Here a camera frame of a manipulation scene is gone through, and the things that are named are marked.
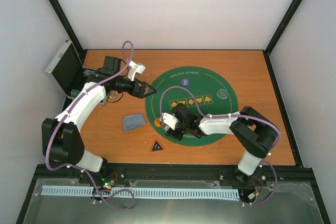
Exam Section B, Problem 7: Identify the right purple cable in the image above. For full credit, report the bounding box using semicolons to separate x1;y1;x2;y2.
159;86;283;207

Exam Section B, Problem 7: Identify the blue big blind button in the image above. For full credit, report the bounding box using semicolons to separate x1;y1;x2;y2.
181;79;190;87

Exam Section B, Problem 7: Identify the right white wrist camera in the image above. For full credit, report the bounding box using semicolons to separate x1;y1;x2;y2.
160;113;179;132

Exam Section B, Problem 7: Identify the aluminium poker chip case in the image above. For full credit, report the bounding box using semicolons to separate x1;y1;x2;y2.
44;40;121;106

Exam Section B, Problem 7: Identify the black frame post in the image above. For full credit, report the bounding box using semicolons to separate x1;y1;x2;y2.
264;0;320;54
48;0;83;54

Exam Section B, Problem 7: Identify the blue playing card deck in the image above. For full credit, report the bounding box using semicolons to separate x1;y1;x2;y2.
122;113;145;132

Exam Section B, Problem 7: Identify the red black triangular all-in marker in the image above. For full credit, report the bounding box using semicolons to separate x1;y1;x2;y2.
150;140;165;152

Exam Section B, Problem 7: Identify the left black frame post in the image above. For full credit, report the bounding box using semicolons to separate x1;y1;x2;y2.
48;0;83;54

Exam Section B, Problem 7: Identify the light blue cable duct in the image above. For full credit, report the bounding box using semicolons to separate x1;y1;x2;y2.
40;185;239;201

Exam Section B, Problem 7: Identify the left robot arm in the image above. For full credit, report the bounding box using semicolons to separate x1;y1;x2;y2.
41;56;156;184

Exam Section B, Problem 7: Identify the round green poker mat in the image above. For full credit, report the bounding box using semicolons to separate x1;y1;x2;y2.
145;66;239;147

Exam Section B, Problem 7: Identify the poker chip stack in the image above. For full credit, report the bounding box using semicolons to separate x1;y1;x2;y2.
70;89;80;97
82;69;95;77

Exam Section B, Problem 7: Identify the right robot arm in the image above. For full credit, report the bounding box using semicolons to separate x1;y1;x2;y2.
160;103;281;177

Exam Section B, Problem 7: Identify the near poker chip stack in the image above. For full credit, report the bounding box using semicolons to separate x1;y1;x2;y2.
70;89;80;97

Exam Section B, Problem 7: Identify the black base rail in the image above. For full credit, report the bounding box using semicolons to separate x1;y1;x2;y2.
34;163;314;188

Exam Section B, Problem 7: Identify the orange small blind button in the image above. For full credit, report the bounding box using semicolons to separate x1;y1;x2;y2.
154;118;161;127

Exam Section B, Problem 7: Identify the far poker chip stack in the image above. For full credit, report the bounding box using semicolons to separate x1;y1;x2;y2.
82;69;95;77

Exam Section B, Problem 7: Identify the right black frame post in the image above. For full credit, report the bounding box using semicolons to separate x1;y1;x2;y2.
264;0;320;54

